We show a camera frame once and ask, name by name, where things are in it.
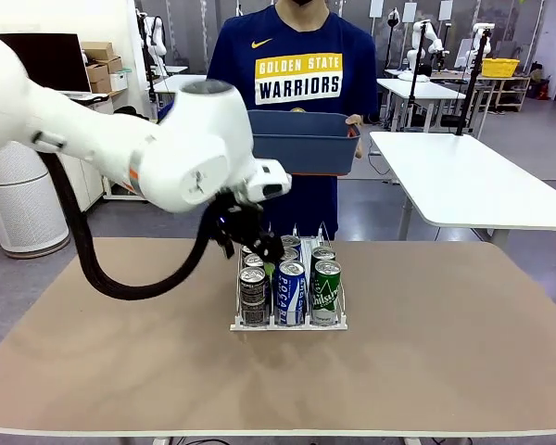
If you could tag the small white box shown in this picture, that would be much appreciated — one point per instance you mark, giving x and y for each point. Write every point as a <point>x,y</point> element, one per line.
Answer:
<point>119,81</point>

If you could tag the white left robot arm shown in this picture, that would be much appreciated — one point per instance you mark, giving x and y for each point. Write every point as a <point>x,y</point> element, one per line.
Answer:
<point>190,153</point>

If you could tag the white cylindrical air purifier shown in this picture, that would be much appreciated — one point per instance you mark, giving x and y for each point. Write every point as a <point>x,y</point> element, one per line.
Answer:
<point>23,213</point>

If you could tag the black tripod pole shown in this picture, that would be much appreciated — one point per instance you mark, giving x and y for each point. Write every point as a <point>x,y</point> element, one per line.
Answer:
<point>473,83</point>
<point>418,74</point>

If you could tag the green Chilsung cider can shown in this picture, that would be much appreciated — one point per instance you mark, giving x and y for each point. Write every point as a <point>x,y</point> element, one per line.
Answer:
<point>323,254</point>
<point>326,296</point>

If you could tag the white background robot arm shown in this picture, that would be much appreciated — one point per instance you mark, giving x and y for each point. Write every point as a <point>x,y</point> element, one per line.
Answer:
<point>472,55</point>
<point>157,41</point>
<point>433,44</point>

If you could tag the person in blue Warriors shirt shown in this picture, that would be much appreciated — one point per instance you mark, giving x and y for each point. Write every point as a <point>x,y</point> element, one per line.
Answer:
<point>301,37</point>

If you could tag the wooden shelf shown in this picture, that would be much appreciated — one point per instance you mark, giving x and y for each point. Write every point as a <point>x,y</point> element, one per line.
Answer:
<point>505,79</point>

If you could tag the white background table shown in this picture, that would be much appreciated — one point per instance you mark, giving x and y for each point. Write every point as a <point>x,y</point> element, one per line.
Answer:
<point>167,85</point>
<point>421,88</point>

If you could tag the person's left hand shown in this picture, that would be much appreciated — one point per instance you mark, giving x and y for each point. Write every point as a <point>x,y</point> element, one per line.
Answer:
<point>358,134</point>

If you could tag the red fire extinguisher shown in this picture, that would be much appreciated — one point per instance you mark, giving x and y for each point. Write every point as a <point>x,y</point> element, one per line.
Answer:
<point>543,90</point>

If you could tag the blue Pocari Sweat can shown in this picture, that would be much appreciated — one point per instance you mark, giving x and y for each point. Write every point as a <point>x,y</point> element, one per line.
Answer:
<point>291,296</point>
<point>292,255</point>
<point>291,241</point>

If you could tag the black computer monitor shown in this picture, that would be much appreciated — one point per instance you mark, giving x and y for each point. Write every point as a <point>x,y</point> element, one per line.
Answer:
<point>41,60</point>

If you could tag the white side table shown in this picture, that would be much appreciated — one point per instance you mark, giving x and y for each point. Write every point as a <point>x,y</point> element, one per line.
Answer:
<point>468,176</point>

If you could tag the small brown cardboard box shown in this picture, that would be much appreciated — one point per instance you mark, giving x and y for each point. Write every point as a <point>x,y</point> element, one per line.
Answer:
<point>97,50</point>
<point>99,76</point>
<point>115,65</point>

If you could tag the yellow plastic crate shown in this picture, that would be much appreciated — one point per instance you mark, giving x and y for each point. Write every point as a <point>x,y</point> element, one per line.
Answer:
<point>500,67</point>

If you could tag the blue jacket on chair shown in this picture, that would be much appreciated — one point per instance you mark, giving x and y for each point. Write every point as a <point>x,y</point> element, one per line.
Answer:
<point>167,111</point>

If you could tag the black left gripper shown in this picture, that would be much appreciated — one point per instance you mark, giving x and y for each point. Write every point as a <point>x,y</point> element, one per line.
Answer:
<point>238,222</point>

